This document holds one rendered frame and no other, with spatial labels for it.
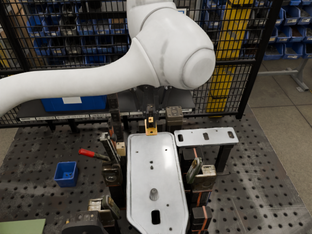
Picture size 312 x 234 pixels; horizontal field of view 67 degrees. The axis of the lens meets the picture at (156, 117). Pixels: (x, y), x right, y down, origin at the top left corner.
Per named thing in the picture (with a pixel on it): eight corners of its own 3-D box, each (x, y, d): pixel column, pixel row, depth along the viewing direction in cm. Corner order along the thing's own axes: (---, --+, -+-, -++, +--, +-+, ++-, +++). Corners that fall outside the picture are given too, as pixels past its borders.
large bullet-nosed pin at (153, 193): (158, 202, 88) (159, 193, 84) (150, 202, 88) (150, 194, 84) (158, 194, 91) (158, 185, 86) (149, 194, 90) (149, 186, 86)
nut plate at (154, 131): (157, 135, 77) (157, 132, 76) (146, 135, 77) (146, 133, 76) (155, 117, 83) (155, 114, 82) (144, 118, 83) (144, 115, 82)
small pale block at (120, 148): (131, 192, 122) (124, 148, 97) (124, 192, 122) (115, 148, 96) (131, 186, 124) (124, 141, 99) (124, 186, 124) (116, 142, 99)
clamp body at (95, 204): (125, 253, 102) (114, 217, 76) (98, 255, 101) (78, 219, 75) (125, 230, 108) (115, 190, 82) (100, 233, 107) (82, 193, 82)
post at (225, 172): (229, 174, 129) (243, 140, 109) (210, 176, 129) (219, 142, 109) (225, 165, 134) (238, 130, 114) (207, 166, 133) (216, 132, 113)
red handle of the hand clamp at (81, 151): (119, 165, 90) (79, 153, 84) (116, 168, 92) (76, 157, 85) (119, 156, 93) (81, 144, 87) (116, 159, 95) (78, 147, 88)
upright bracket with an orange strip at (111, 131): (123, 188, 123) (110, 121, 89) (120, 188, 123) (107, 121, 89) (123, 183, 125) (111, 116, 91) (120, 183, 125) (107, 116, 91)
